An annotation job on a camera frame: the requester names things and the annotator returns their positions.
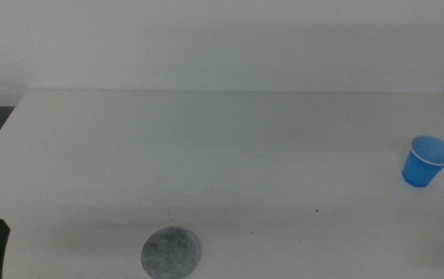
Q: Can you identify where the blue plastic cup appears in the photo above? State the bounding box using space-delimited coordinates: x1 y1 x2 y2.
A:
401 135 444 188

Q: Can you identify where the round grey cup mat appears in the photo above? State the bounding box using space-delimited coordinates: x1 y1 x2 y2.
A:
140 226 203 279

